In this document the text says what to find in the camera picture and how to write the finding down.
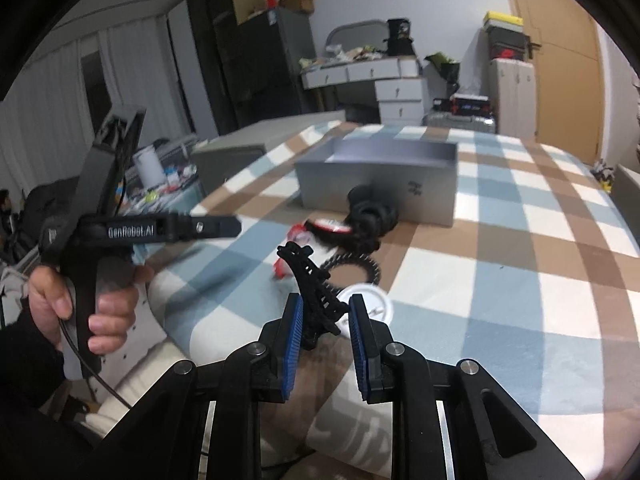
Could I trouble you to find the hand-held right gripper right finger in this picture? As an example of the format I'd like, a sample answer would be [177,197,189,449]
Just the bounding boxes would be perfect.
[348,294,586,480]

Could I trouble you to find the dark grey cabinet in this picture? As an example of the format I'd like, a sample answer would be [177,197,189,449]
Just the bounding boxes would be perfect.
[235,7,318,121]

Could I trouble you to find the grey storage box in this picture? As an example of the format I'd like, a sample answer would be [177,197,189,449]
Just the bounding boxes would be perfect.
[294,137,459,227]

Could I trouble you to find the cluttered side table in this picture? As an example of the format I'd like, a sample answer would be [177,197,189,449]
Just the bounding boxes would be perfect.
[117,137,203,211]

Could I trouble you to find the yellow black shoe box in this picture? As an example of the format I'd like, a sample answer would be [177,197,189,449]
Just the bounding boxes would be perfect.
[482,10,523,28]

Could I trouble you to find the black red flat box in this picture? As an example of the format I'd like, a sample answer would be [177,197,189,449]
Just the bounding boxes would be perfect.
[432,94,493,117]

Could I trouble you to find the white round lid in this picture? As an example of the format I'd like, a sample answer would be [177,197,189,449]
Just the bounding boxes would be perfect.
[332,282,396,336]

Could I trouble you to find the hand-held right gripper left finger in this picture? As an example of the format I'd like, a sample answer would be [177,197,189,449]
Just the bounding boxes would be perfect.
[95,294,306,480]

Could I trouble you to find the person's left hand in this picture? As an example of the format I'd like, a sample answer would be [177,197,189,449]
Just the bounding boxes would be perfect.
[27,262,156,356]

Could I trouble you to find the red black shoe box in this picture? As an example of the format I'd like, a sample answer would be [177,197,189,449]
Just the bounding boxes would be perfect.
[487,40,529,61]

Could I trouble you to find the black wardrobe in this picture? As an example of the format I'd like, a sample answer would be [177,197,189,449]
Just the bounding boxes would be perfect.
[187,0,273,136]

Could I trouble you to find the black bag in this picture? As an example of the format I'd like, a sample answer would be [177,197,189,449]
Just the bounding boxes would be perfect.
[385,18,417,57]

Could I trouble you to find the pile of desk clutter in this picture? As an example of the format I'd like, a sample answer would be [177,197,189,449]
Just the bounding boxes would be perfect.
[300,45,386,68]

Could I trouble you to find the person's left forearm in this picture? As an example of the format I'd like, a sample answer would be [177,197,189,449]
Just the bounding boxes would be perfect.
[0,310,68,406]

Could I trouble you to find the open cardboard box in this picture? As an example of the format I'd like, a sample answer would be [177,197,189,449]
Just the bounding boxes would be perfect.
[277,0,318,15]

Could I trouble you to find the white curtain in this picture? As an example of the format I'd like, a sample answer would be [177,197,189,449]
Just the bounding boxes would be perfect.
[0,10,196,201]

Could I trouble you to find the red white hair clip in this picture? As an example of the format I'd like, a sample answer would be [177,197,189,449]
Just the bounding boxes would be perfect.
[304,217,354,237]

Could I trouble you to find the dark wrapped bouquet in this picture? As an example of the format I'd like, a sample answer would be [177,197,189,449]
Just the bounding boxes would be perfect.
[424,52,461,93]

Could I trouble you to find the white upright suitcase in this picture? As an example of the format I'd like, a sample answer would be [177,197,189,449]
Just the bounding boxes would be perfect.
[487,57,538,138]

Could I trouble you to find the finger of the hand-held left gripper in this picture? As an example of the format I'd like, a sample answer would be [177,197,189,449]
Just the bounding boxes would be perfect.
[172,213,242,242]

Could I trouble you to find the dark beaded bracelet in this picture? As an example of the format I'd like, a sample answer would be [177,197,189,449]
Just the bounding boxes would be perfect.
[321,254,382,292]

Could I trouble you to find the black toothed banana hair clip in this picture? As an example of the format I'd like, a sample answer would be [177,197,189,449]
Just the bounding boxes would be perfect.
[277,241,351,351]

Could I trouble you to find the silver suitcase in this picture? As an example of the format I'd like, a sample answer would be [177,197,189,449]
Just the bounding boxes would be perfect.
[422,110,498,134]

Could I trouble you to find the white desk with drawers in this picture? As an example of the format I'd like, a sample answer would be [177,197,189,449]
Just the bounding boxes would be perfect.
[300,55,426,123]

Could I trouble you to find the red plastic accessory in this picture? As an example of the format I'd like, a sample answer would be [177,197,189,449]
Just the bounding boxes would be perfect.
[272,224,311,280]

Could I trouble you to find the black cable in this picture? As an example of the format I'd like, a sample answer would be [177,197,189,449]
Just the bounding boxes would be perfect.
[57,317,133,408]

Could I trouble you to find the wooden door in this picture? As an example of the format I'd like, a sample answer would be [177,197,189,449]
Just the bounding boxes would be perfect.
[500,0,601,161]

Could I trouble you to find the black backpack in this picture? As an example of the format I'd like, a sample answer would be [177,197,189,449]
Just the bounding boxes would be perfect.
[0,185,66,266]

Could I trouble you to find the grey framed mirror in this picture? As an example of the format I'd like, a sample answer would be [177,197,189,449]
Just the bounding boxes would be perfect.
[325,20,391,58]

